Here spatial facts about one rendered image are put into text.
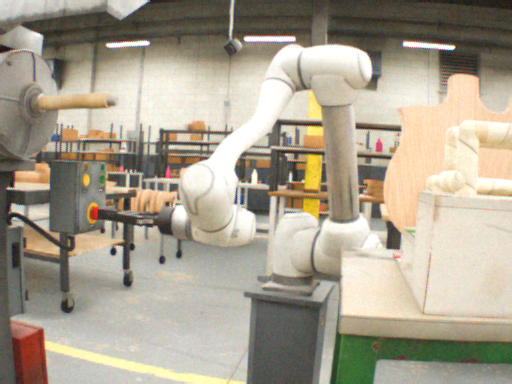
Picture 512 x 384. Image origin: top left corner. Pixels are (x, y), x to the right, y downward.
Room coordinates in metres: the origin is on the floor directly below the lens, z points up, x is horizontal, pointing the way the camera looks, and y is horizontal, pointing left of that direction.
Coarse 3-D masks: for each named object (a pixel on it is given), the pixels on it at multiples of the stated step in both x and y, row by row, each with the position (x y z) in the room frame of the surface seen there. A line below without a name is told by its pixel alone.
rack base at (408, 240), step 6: (408, 228) 0.82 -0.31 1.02; (414, 228) 0.83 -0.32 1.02; (408, 234) 0.78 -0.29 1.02; (414, 234) 0.74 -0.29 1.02; (402, 240) 0.85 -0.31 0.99; (408, 240) 0.77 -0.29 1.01; (414, 240) 0.70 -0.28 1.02; (402, 246) 0.85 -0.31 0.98; (408, 246) 0.76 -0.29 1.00; (402, 252) 0.84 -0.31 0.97; (408, 252) 0.76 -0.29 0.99; (402, 258) 0.83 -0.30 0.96; (408, 258) 0.75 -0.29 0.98; (402, 264) 0.82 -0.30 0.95; (408, 264) 0.74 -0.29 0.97; (402, 270) 0.81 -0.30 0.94; (408, 270) 0.73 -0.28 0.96; (408, 276) 0.73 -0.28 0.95; (408, 282) 0.72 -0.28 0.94
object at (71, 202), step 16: (64, 176) 1.09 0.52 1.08; (80, 176) 1.10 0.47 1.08; (96, 176) 1.18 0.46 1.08; (64, 192) 1.09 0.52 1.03; (80, 192) 1.10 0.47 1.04; (96, 192) 1.18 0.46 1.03; (64, 208) 1.09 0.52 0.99; (80, 208) 1.10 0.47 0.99; (32, 224) 1.11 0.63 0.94; (64, 224) 1.09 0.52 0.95; (80, 224) 1.10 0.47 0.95; (96, 224) 1.18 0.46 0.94
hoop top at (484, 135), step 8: (472, 120) 0.57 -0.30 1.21; (464, 128) 0.56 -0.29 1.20; (472, 128) 0.56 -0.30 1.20; (480, 128) 0.55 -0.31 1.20; (488, 128) 0.55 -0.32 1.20; (496, 128) 0.55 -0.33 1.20; (504, 128) 0.55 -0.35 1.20; (480, 136) 0.56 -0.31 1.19; (488, 136) 0.55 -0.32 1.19; (496, 136) 0.55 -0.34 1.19; (504, 136) 0.55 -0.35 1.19; (496, 144) 0.56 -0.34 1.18; (504, 144) 0.56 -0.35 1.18
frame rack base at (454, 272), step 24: (432, 216) 0.57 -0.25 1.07; (456, 216) 0.55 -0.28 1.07; (480, 216) 0.54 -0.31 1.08; (504, 216) 0.54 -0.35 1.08; (432, 240) 0.56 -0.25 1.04; (456, 240) 0.55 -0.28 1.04; (480, 240) 0.54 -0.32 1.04; (504, 240) 0.53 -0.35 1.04; (432, 264) 0.56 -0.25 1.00; (456, 264) 0.55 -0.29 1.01; (480, 264) 0.54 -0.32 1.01; (504, 264) 0.53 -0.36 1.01; (432, 288) 0.56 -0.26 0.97; (456, 288) 0.55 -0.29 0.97; (480, 288) 0.54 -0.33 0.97; (504, 288) 0.53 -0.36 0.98; (432, 312) 0.55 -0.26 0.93; (456, 312) 0.55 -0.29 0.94; (480, 312) 0.54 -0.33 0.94; (504, 312) 0.53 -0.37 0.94
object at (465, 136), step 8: (464, 136) 0.56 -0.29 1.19; (472, 136) 0.56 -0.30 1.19; (464, 144) 0.56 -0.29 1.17; (472, 144) 0.56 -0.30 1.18; (464, 152) 0.56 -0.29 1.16; (472, 152) 0.56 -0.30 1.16; (464, 160) 0.56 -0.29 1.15; (472, 160) 0.56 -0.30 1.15; (456, 168) 0.58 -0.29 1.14; (464, 168) 0.56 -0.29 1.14; (472, 168) 0.56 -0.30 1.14; (464, 176) 0.56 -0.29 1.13; (472, 176) 0.56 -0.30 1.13; (472, 184) 0.56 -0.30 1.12; (456, 192) 0.57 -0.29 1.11; (464, 192) 0.56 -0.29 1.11; (472, 192) 0.56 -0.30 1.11
